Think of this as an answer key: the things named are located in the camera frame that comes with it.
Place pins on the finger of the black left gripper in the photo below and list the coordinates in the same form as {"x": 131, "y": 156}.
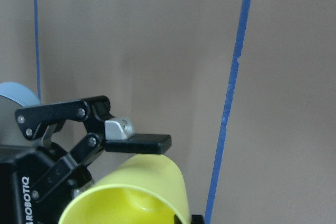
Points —
{"x": 197, "y": 219}

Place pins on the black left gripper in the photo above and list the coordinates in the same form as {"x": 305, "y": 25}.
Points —
{"x": 38, "y": 183}

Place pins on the yellow cup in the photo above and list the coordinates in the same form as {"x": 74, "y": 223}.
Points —
{"x": 144, "y": 189}

